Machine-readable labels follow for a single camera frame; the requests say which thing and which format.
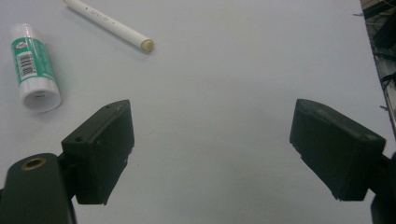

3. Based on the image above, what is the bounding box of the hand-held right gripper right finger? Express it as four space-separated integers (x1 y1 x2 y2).
289 98 387 202

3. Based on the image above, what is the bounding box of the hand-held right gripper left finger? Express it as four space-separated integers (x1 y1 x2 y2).
61 99 135 206

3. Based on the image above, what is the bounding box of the green and white glue stick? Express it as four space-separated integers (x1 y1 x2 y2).
8 22 63 113

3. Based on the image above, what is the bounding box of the white pen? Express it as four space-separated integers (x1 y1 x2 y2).
63 0 155 53

